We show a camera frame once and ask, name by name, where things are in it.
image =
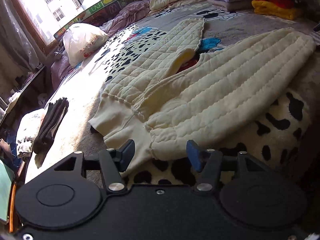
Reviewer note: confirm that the black folded garment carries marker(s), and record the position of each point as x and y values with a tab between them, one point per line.
50	122

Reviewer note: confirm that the red folded garment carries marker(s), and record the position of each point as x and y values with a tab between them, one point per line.
275	2

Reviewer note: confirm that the colourful alphabet foam mat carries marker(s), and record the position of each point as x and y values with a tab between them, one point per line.
100	7

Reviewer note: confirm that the cartoon printed blanket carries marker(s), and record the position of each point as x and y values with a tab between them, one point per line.
275	130

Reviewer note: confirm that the white printed garment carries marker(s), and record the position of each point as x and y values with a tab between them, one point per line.
27	127

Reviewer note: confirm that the purple quilt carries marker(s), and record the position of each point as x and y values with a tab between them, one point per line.
130	13

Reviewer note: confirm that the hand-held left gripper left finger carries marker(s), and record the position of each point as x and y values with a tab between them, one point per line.
127	153

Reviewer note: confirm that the wooden framed window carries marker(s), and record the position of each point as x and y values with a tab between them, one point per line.
50	0

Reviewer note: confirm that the dark side table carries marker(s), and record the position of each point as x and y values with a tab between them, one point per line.
27	90

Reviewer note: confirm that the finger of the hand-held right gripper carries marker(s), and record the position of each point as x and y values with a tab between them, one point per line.
317	27

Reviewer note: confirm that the white plastic bag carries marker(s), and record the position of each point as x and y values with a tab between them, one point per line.
83	42

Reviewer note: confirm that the yellow folded garment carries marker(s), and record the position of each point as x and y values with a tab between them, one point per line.
275	12

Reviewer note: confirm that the cream quilted pants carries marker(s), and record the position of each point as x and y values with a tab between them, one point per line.
200	92

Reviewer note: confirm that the sheer grey curtain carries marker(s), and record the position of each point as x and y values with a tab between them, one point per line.
15	35

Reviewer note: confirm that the blue bag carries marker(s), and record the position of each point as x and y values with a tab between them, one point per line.
11	145

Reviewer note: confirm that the clear plastic bag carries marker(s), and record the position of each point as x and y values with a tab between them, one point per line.
43	98

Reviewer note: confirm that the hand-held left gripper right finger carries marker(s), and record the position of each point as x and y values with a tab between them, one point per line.
193	155

